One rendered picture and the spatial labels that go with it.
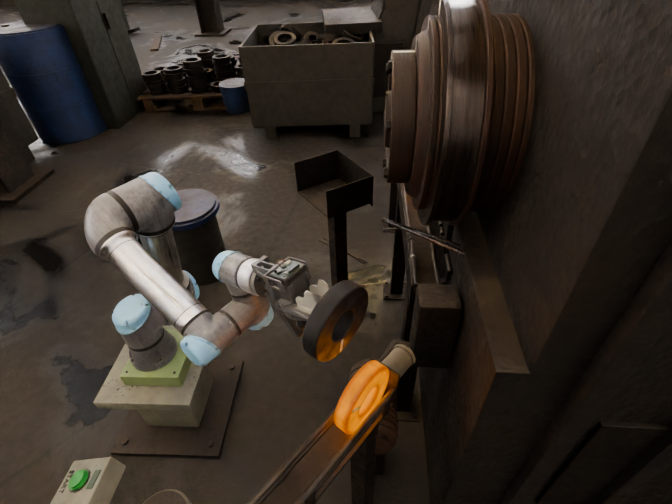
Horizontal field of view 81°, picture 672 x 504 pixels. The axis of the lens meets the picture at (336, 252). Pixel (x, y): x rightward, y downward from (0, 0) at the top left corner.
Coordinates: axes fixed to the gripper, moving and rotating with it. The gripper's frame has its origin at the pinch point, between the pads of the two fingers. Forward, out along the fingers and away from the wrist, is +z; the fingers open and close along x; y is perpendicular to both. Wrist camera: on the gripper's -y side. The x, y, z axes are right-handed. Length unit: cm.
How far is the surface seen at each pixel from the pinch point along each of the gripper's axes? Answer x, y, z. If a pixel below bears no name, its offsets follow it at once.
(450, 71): 29.2, 33.0, 10.5
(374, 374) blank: 1.9, -15.8, 3.5
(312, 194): 65, -14, -74
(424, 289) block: 26.2, -12.9, 1.0
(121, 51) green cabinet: 147, 65, -382
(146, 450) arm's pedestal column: -34, -70, -86
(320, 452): -12.0, -28.5, -3.0
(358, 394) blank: -3.2, -16.3, 3.4
